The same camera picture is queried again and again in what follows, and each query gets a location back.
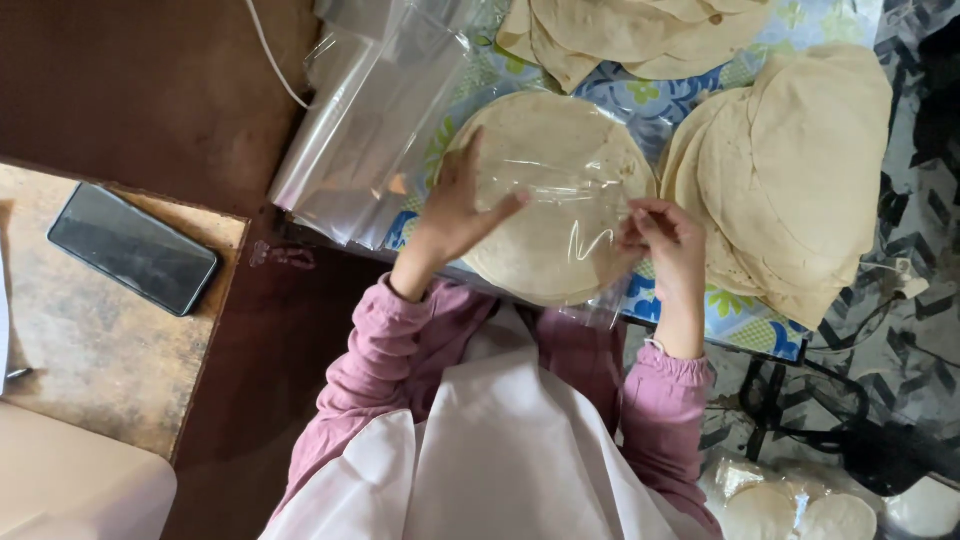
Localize white charger plug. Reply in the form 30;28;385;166
862;258;931;301

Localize white cable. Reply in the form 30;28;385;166
243;0;313;112

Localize white round container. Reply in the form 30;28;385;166
883;474;960;540

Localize blue green floral tablecloth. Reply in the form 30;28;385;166
381;0;888;364

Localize person's left hand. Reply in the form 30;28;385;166
401;127;531;268

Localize black metal stand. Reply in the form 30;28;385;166
705;352;960;496

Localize worn wooden side table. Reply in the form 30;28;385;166
0;159;251;465

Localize large pile of flatbreads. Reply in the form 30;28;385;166
658;42;895;331

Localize beige cushioned seat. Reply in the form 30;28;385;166
0;401;179;540

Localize round flatbread stack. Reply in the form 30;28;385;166
448;91;660;307

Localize bagged flatbread packs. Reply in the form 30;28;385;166
699;450;888;540

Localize stack of clear plastic bags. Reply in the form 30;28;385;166
268;0;481;252

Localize clear plastic scrap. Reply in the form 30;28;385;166
249;240;318;271

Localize overlapping heap of flatbreads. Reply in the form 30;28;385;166
495;0;774;95

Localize black smartphone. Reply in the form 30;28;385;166
46;181;220;318

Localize clear plastic bag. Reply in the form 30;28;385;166
442;90;663;331

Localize person's right hand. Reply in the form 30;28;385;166
618;198;708;303

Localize white apron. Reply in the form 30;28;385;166
258;306;717;540

